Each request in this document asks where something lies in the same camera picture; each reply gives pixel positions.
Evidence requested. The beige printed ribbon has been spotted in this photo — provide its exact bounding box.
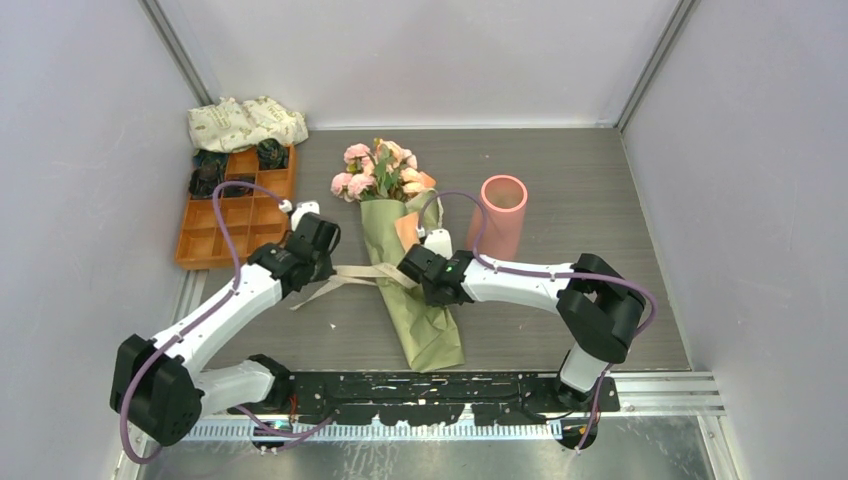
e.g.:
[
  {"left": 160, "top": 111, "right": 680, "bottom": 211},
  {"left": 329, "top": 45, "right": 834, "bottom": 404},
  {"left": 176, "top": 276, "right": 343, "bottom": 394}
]
[{"left": 290, "top": 188, "right": 445, "bottom": 311}]

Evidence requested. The green paper flower bouquet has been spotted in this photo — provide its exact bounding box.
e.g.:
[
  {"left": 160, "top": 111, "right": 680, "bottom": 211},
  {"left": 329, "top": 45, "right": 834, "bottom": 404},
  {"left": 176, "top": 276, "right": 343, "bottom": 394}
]
[{"left": 330, "top": 138, "right": 465, "bottom": 372}]

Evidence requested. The pink cylindrical vase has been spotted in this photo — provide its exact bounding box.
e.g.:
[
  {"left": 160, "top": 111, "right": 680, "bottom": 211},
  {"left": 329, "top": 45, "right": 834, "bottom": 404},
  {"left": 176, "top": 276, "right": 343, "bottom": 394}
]
[{"left": 466, "top": 175, "right": 529, "bottom": 261}]

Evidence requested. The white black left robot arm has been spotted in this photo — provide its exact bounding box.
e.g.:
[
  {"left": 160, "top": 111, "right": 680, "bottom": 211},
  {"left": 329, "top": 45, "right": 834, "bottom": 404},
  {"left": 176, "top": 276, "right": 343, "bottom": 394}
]
[{"left": 110, "top": 212, "right": 340, "bottom": 446}]

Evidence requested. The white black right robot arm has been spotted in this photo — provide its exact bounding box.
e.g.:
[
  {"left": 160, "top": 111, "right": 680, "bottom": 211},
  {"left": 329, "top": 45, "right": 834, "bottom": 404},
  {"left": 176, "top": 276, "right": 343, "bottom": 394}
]
[{"left": 398, "top": 245, "right": 646, "bottom": 411}]

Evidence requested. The orange wooden compartment tray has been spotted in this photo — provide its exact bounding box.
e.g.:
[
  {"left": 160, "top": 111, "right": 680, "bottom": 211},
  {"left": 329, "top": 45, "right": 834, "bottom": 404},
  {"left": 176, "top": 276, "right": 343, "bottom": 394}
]
[{"left": 174, "top": 145, "right": 297, "bottom": 270}]

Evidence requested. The dark rolled sock middle centre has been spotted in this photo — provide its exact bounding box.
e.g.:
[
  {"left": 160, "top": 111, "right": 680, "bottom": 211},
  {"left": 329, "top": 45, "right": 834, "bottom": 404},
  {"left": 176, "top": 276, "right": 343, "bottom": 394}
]
[{"left": 222, "top": 176, "right": 255, "bottom": 198}]

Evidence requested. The dark rolled sock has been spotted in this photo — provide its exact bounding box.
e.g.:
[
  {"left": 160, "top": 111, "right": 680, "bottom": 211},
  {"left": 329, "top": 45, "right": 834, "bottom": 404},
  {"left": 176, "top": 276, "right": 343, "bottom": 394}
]
[
  {"left": 222, "top": 176, "right": 255, "bottom": 198},
  {"left": 188, "top": 163, "right": 224, "bottom": 200},
  {"left": 192, "top": 149, "right": 229, "bottom": 169},
  {"left": 256, "top": 138, "right": 290, "bottom": 171}
]

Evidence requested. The dark rolled sock top right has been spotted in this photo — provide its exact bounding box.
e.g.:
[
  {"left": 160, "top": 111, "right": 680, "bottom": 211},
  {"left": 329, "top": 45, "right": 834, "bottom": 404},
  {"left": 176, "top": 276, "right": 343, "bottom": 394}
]
[{"left": 256, "top": 138, "right": 290, "bottom": 171}]

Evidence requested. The dark rolled sock middle left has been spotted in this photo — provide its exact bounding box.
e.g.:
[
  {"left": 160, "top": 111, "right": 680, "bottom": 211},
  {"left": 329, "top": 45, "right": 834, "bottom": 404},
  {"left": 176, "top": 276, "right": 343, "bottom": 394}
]
[{"left": 188, "top": 163, "right": 224, "bottom": 200}]

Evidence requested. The dark rolled sock top left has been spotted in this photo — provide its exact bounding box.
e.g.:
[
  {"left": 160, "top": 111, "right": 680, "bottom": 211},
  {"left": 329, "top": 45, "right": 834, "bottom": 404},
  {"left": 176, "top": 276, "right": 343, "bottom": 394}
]
[{"left": 192, "top": 149, "right": 229, "bottom": 169}]

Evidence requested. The cream printed cloth bag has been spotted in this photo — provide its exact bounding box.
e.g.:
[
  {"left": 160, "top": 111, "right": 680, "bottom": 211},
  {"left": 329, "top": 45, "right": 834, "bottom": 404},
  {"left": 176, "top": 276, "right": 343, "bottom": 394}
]
[{"left": 187, "top": 96, "right": 309, "bottom": 153}]

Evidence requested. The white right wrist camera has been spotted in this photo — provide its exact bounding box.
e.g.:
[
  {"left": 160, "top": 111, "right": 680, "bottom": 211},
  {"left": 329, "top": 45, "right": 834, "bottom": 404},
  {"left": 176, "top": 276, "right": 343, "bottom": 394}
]
[{"left": 416, "top": 227, "right": 454, "bottom": 258}]

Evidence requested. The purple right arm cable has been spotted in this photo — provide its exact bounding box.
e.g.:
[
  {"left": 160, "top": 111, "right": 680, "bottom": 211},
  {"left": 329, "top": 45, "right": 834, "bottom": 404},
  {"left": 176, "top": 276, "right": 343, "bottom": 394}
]
[{"left": 415, "top": 190, "right": 658, "bottom": 453}]

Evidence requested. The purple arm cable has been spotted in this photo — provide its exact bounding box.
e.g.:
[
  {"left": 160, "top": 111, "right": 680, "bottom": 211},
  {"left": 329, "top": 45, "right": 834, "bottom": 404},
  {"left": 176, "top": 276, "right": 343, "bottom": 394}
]
[
  {"left": 415, "top": 190, "right": 658, "bottom": 453},
  {"left": 117, "top": 180, "right": 336, "bottom": 465}
]

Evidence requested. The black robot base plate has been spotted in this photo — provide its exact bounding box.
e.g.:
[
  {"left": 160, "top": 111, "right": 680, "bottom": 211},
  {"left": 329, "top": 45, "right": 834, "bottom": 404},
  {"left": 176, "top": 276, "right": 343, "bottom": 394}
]
[{"left": 247, "top": 371, "right": 592, "bottom": 427}]

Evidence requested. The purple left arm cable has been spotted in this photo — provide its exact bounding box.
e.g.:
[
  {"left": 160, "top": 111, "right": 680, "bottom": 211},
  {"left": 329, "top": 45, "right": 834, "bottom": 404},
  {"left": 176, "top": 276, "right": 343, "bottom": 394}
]
[{"left": 117, "top": 180, "right": 336, "bottom": 465}]

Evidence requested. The aluminium frame rail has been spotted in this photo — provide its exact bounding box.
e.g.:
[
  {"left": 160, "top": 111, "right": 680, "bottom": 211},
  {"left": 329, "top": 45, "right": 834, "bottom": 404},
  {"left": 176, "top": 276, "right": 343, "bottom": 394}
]
[{"left": 109, "top": 266, "right": 723, "bottom": 446}]

